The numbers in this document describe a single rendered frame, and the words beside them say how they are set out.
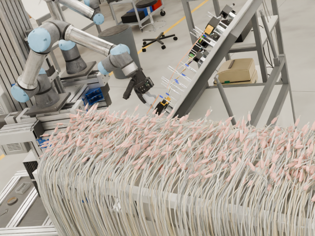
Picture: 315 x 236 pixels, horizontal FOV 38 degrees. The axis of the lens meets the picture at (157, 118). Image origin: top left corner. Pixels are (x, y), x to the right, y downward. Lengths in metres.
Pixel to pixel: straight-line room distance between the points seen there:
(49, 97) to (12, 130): 0.32
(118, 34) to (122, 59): 3.65
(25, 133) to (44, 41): 0.70
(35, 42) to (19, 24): 0.64
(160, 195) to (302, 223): 0.37
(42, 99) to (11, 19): 0.54
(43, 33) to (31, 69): 0.26
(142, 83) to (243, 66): 1.28
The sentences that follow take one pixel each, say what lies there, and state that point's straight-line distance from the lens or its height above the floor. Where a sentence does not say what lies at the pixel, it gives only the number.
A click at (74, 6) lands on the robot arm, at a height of 1.59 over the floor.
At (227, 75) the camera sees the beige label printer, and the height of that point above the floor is 0.81.
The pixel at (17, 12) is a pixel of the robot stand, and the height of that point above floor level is 1.69.
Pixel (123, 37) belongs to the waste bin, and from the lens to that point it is 5.95.
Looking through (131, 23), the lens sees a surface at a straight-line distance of 8.00.
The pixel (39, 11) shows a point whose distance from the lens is 7.27.
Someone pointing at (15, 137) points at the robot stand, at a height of 1.04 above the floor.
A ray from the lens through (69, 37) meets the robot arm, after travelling 2.56.
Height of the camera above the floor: 2.19
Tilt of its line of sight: 27 degrees down
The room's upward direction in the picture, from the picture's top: 17 degrees counter-clockwise
